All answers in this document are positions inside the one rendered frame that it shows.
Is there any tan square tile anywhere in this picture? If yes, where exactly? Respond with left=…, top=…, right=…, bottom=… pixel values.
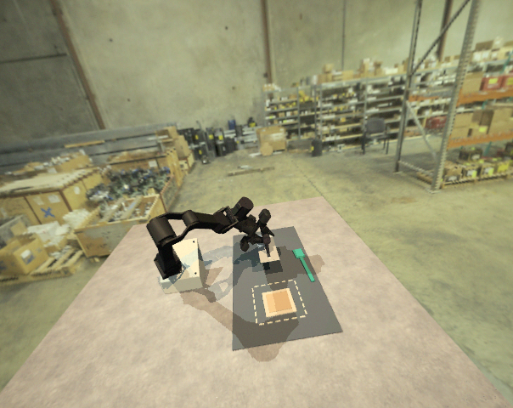
left=262, top=288, right=296, bottom=318

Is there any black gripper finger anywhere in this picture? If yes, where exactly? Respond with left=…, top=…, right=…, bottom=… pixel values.
left=252, top=233, right=263, bottom=245
left=262, top=224, right=274, bottom=236

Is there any green flat trowel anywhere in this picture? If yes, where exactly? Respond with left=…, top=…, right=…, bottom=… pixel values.
left=293, top=248, right=315, bottom=282

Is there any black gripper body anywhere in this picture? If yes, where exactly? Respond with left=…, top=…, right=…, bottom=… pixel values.
left=237, top=209, right=271, bottom=252

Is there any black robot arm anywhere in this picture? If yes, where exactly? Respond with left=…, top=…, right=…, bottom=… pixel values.
left=146, top=197, right=257, bottom=280

